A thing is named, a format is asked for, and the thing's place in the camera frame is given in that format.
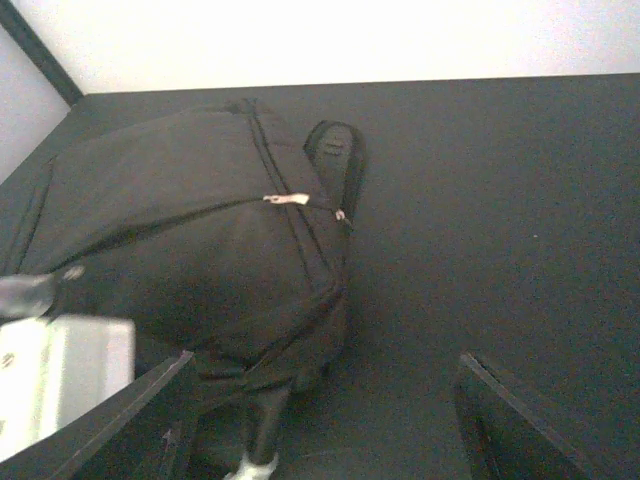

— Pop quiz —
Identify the black student bag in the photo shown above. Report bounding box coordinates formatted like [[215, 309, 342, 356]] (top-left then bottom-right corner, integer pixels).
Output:
[[1, 99, 366, 479]]

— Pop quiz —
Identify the left black frame post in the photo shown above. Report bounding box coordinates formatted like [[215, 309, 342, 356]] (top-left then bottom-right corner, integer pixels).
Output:
[[1, 0, 84, 106]]

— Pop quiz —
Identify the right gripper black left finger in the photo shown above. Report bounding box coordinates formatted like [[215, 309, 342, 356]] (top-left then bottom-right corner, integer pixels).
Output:
[[1, 351, 195, 479]]

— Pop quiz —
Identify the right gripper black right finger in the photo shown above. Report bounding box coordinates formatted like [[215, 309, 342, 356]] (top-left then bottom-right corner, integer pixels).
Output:
[[453, 353, 600, 479]]

